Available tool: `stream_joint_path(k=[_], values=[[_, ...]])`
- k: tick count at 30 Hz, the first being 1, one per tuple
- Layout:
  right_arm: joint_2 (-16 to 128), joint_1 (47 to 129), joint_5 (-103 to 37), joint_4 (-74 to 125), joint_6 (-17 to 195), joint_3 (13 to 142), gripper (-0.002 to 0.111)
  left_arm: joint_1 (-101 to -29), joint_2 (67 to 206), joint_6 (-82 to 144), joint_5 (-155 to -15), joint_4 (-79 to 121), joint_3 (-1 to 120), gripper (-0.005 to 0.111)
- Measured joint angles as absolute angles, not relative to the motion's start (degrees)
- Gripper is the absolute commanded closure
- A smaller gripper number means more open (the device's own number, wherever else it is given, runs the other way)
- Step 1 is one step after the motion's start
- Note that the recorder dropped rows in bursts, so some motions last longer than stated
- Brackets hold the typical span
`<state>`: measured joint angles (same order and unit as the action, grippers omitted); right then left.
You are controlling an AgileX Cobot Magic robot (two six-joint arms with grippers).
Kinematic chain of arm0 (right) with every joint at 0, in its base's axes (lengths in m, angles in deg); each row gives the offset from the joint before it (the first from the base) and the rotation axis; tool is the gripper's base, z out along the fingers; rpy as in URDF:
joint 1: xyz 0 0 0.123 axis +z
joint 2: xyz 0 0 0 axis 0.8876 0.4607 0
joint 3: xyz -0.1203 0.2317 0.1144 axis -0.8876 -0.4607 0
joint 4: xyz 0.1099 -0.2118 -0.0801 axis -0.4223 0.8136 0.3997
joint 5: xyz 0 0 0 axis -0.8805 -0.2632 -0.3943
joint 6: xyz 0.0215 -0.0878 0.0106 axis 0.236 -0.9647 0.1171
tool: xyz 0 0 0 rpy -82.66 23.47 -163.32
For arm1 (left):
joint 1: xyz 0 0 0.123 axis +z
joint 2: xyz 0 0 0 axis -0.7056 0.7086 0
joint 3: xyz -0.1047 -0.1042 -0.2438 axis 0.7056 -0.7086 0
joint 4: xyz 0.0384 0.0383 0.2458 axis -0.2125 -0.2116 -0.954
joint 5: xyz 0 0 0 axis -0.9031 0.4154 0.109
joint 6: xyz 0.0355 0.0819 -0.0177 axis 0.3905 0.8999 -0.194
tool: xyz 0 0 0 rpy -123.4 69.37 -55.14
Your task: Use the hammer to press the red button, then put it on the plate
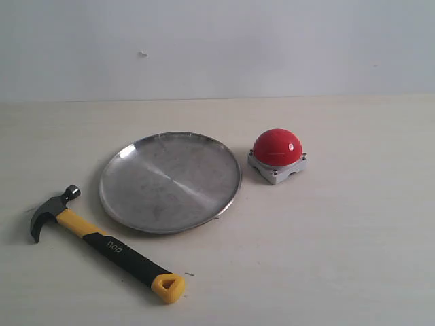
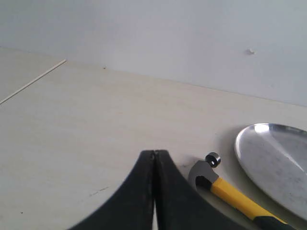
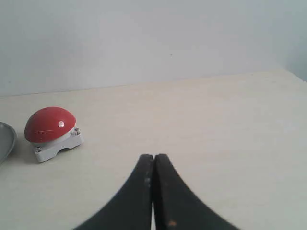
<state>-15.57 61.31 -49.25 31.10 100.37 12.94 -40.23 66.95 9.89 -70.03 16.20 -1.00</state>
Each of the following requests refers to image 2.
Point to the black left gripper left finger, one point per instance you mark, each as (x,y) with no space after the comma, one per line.
(131,206)

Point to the yellow black claw hammer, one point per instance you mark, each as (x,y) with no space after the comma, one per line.
(202,175)

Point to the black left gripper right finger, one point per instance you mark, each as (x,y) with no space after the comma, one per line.
(178,205)

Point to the round steel plate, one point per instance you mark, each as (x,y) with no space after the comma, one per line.
(274,157)

